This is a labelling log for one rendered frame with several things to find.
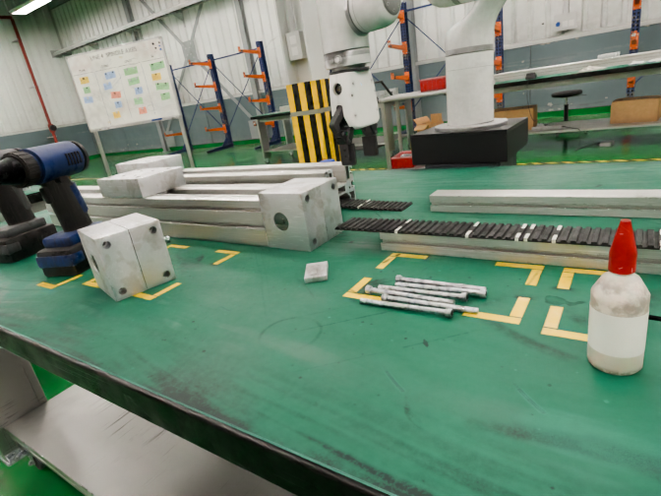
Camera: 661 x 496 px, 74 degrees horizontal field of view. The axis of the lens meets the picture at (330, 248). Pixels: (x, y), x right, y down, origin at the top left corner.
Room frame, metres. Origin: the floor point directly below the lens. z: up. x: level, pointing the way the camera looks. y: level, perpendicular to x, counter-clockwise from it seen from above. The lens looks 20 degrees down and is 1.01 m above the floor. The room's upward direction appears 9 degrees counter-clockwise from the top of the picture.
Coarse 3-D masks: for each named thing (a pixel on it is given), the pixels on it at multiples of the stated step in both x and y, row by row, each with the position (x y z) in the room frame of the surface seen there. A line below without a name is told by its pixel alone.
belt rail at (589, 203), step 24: (456, 192) 0.74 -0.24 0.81; (480, 192) 0.72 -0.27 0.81; (504, 192) 0.70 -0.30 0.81; (528, 192) 0.67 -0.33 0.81; (552, 192) 0.65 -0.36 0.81; (576, 192) 0.63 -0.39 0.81; (600, 192) 0.62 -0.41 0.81; (624, 192) 0.60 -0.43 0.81; (648, 192) 0.58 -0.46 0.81; (600, 216) 0.59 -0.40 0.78; (624, 216) 0.58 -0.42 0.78; (648, 216) 0.56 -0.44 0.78
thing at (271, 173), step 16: (192, 176) 1.10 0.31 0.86; (208, 176) 1.06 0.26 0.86; (224, 176) 1.03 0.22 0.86; (240, 176) 0.99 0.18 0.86; (256, 176) 0.96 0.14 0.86; (272, 176) 0.93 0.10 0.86; (288, 176) 0.91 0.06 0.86; (304, 176) 0.88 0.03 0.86; (320, 176) 0.86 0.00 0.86; (336, 176) 0.92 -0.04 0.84; (352, 176) 0.93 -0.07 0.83; (352, 192) 0.93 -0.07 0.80
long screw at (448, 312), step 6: (360, 300) 0.45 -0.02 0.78; (366, 300) 0.44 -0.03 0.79; (372, 300) 0.44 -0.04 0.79; (378, 300) 0.43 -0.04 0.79; (390, 306) 0.42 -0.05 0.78; (396, 306) 0.42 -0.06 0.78; (402, 306) 0.41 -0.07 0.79; (408, 306) 0.41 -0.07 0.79; (414, 306) 0.41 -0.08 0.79; (420, 306) 0.40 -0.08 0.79; (426, 312) 0.40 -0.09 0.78; (432, 312) 0.39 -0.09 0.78; (438, 312) 0.39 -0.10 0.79; (444, 312) 0.39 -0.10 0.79; (450, 312) 0.38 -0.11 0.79
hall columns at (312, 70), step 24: (288, 0) 4.35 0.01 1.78; (312, 0) 4.25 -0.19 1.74; (288, 24) 4.36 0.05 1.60; (312, 24) 4.21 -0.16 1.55; (312, 48) 4.16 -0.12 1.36; (288, 72) 4.28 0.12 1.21; (312, 72) 4.12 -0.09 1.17; (288, 96) 4.26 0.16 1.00; (312, 96) 4.10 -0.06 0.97; (312, 120) 4.13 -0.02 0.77; (312, 144) 4.15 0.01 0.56; (336, 144) 4.26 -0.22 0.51
